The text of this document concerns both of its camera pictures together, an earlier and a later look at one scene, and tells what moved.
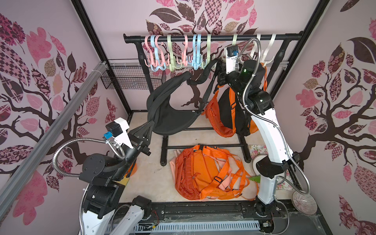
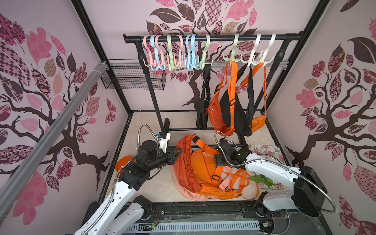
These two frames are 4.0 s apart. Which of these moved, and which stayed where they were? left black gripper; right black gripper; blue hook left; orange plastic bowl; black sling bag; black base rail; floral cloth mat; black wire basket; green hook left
Moved: left black gripper; orange plastic bowl; right black gripper
Stayed: blue hook left; black sling bag; black wire basket; floral cloth mat; green hook left; black base rail
